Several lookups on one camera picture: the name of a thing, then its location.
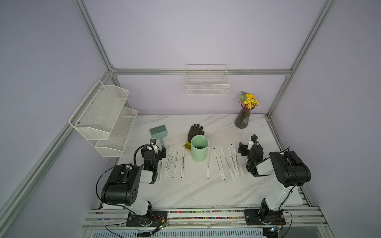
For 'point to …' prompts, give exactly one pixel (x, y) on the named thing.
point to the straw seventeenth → (159, 169)
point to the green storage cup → (199, 148)
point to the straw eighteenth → (171, 160)
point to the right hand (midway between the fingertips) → (247, 145)
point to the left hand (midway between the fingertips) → (154, 147)
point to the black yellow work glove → (194, 130)
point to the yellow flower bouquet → (248, 100)
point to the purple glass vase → (242, 118)
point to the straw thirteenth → (183, 162)
